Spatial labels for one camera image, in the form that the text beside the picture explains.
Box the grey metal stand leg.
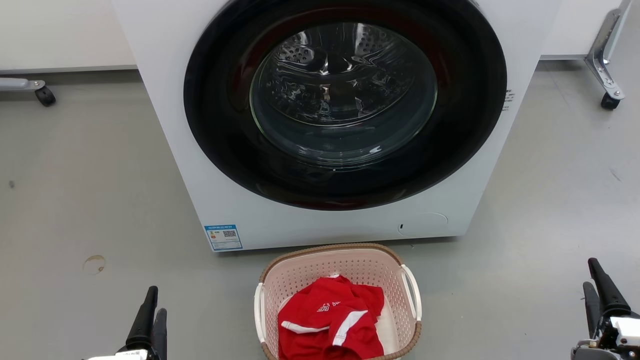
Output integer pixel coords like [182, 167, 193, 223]
[0, 77, 47, 92]
[584, 0, 633, 100]

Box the blue energy label sticker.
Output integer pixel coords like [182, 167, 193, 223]
[204, 224, 244, 251]

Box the white front-load washing machine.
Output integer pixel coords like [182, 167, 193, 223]
[111, 0, 563, 252]

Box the round white filter cover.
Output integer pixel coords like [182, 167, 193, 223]
[397, 212, 449, 238]

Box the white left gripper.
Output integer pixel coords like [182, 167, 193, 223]
[85, 286, 168, 360]

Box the red and white shirt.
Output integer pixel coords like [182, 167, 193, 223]
[277, 274, 386, 360]

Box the round black washer door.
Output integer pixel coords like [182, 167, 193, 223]
[183, 0, 508, 211]

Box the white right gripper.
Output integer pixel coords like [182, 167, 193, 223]
[571, 258, 640, 360]

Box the beige perforated laundry basket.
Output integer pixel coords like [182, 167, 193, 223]
[253, 243, 423, 360]

